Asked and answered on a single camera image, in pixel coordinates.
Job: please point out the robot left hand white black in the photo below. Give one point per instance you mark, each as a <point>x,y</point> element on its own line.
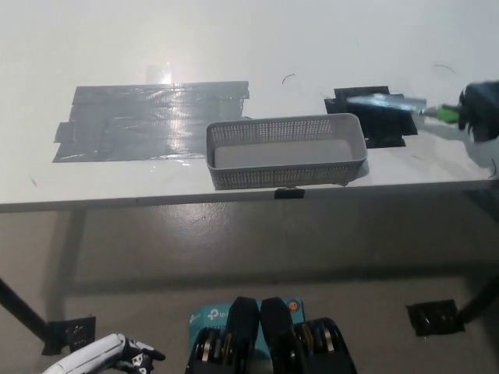
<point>93,352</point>

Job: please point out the robot right hand white black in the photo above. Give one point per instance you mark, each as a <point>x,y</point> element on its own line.
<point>481,109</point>

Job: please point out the black table leg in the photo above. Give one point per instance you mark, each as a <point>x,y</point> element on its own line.
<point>481,300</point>
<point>23,308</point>

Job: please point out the black tape patch on table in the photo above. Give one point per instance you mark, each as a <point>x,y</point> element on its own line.
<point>384,128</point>

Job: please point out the teal tp-link box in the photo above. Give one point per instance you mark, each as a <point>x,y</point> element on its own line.
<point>208,315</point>

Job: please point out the grey perforated plastic basket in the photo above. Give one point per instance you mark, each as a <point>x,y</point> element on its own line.
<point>280,156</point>

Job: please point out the small black tape at edge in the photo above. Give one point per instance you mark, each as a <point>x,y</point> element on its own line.
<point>289,193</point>

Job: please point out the grey duct tape patch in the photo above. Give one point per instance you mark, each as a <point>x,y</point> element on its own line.
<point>136,124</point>

